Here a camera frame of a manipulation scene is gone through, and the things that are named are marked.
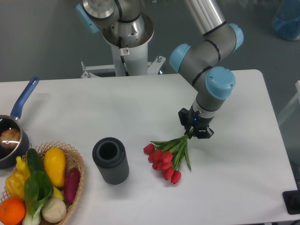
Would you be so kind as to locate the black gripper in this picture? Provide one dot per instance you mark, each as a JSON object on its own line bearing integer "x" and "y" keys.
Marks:
{"x": 190, "y": 119}

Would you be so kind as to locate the red tulip bouquet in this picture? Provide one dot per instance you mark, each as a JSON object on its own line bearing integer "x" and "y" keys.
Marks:
{"x": 167, "y": 156}

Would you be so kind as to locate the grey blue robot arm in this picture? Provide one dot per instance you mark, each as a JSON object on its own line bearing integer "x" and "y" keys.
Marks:
{"x": 198, "y": 66}

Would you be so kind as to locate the dark grey ribbed vase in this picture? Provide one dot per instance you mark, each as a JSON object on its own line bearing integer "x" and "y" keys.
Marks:
{"x": 110, "y": 157}

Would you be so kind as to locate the black device at edge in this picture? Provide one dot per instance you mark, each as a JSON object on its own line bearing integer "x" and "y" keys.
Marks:
{"x": 292, "y": 201}

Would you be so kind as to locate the woven wicker basket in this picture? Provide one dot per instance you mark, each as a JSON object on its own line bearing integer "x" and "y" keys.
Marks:
{"x": 73, "y": 160}

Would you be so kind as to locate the purple eggplant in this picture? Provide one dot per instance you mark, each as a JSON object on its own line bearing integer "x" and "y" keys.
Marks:
{"x": 71, "y": 184}

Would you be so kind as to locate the blue translucent container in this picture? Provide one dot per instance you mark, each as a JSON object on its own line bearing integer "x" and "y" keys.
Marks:
{"x": 286, "y": 22}

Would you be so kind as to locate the yellow squash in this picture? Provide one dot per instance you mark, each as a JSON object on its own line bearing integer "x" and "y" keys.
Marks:
{"x": 55, "y": 165}

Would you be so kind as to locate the yellow banana piece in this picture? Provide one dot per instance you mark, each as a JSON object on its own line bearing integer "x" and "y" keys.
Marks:
{"x": 57, "y": 193}

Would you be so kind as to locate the dark green cucumber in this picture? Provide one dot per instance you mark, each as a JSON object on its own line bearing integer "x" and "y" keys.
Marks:
{"x": 34, "y": 161}

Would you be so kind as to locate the beige round potato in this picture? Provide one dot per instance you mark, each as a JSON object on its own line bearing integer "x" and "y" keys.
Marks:
{"x": 54, "y": 210}

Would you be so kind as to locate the green bok choy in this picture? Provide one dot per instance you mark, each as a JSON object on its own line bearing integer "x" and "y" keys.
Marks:
{"x": 38, "y": 189}

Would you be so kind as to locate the small yellow gourd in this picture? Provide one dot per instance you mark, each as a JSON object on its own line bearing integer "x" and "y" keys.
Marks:
{"x": 22, "y": 167}

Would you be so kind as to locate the brown bread roll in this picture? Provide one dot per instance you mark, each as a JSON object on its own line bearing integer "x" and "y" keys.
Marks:
{"x": 10, "y": 138}

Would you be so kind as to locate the yellow bell pepper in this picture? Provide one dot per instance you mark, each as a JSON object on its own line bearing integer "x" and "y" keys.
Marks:
{"x": 15, "y": 185}

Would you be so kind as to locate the orange fruit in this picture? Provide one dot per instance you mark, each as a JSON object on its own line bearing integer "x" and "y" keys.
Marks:
{"x": 12, "y": 211}

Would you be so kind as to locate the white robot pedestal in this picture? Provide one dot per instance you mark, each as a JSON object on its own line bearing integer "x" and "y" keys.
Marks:
{"x": 129, "y": 46}

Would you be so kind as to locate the blue handled saucepan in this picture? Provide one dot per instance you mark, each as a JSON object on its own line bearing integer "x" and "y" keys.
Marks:
{"x": 8, "y": 156}

